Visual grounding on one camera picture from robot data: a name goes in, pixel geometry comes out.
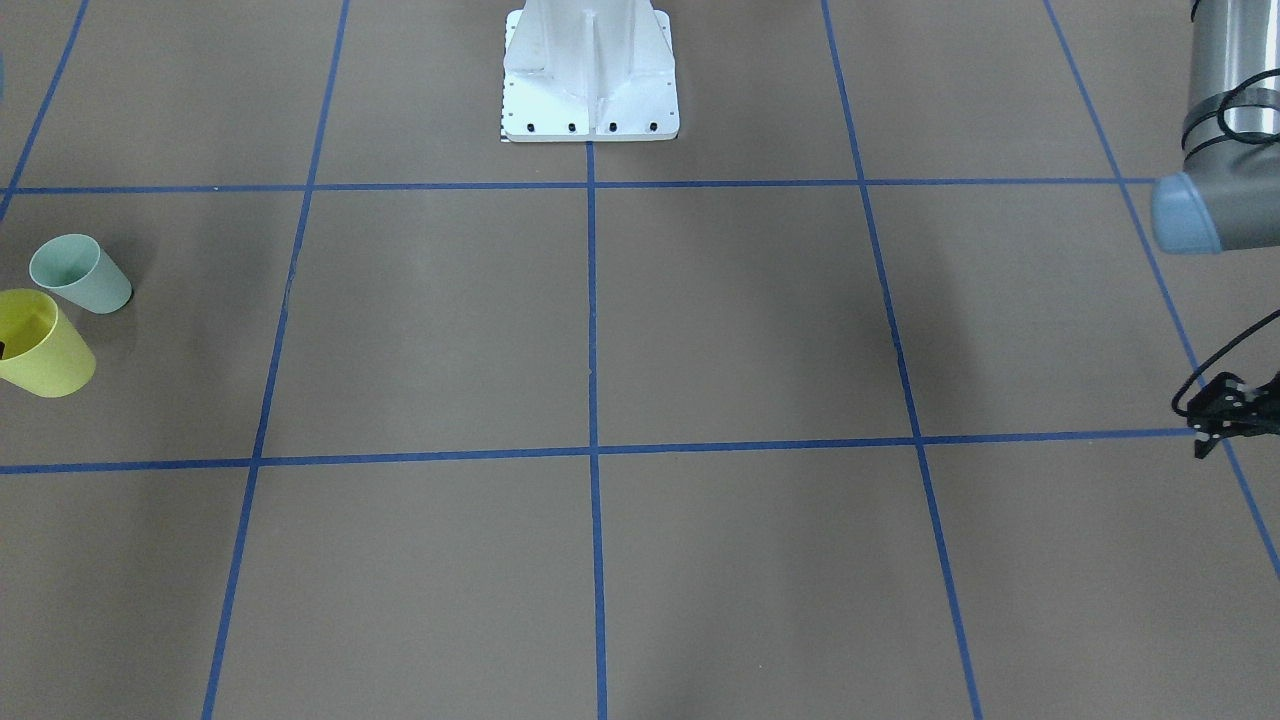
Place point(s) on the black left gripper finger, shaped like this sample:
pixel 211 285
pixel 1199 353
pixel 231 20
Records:
pixel 1213 430
pixel 1228 398

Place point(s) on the yellow plastic cup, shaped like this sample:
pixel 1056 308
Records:
pixel 43 353

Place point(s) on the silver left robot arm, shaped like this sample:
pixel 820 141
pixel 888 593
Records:
pixel 1225 197

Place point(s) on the green plastic cup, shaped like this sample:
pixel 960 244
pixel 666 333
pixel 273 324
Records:
pixel 75 267

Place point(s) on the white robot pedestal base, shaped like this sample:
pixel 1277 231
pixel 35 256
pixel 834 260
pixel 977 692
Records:
pixel 589 71

